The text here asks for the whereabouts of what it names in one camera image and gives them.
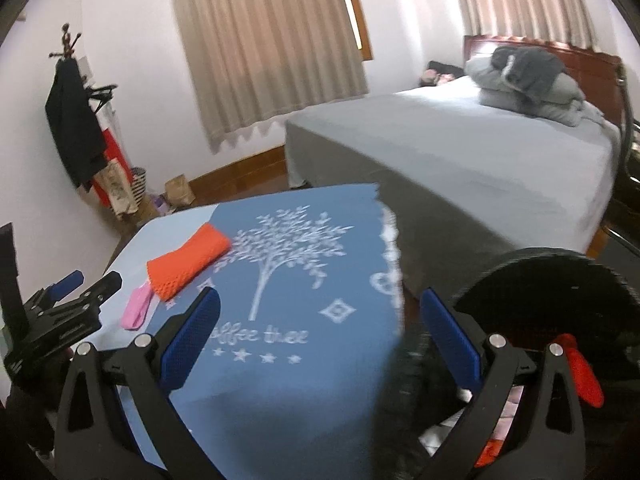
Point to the black chair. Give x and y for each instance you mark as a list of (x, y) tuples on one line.
[(627, 170)]

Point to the brown paper bag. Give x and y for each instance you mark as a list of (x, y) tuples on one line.
[(178, 191)]

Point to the grey pillow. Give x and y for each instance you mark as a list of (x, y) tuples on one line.
[(482, 77), (555, 110)]

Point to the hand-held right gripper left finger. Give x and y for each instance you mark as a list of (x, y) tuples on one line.
[(192, 340)]

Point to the wide beige curtain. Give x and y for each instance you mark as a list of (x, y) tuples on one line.
[(265, 45)]

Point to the beige printed bag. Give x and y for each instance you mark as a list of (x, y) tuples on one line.
[(119, 190)]

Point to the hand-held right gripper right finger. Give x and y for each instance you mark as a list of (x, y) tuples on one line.
[(450, 340)]

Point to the orange cloth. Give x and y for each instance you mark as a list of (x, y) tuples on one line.
[(187, 262)]

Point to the wooden window frame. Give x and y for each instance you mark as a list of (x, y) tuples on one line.
[(357, 10)]

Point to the red knit cloth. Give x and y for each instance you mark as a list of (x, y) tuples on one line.
[(582, 375)]

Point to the dark grey blanket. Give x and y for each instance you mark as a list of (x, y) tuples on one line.
[(535, 72)]

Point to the bed with grey sheet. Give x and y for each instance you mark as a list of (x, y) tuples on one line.
[(475, 170)]

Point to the black trash bin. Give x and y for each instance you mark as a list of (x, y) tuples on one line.
[(540, 280)]

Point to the dark hanging coat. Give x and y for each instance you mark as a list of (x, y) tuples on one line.
[(75, 125)]

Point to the wooden coat rack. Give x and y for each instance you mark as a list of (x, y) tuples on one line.
[(66, 42)]

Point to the blue tree-print tablecloth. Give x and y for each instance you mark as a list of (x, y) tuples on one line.
[(310, 410)]

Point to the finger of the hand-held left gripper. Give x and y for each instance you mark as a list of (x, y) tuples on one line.
[(67, 282), (102, 287)]

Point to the orange foam net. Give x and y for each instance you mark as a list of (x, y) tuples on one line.
[(487, 454)]

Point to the narrow beige curtain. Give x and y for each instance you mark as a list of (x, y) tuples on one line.
[(525, 0)]

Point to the striped basket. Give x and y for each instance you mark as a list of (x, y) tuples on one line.
[(139, 185)]

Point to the black bedside item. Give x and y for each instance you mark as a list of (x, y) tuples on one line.
[(445, 66)]

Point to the pink cloth item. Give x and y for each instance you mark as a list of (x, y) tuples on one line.
[(136, 310)]

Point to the pink soft item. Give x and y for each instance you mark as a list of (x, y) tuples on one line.
[(435, 78)]

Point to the red hanging cloth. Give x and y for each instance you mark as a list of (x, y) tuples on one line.
[(111, 160)]

